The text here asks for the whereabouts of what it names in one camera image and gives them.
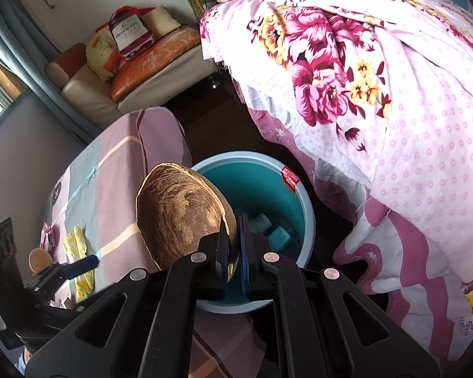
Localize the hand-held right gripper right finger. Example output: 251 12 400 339
236 213 442 378

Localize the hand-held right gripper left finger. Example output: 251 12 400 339
24 220 231 378

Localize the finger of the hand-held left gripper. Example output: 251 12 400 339
35 255 100 285

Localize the brown coconut shell half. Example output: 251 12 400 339
136 163 239 284

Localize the blue plastic bin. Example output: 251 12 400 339
189 150 315 315

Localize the yellow cloth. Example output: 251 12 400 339
62 224 96 302

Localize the small blue box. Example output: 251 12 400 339
266 226 293 251

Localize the pink white wrapper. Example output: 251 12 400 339
39 220 56 251

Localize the white ribbed wrapper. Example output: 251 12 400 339
252 213 273 233

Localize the striped tablecloth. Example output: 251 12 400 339
21 107 269 378

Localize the pink bedsheet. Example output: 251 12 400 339
236 79 473 363

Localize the cream sofa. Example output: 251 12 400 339
45 4 221 129

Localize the pale yellow pillow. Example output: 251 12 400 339
85 31 118 83

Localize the orange seat cushion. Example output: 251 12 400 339
110 27 203 101

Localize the grey blue curtain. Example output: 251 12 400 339
0 0 100 144

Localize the red gift bag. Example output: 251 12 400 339
109 6 159 62

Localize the floral blanket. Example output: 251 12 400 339
199 0 473 245

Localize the beige pillow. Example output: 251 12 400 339
144 5 180 37

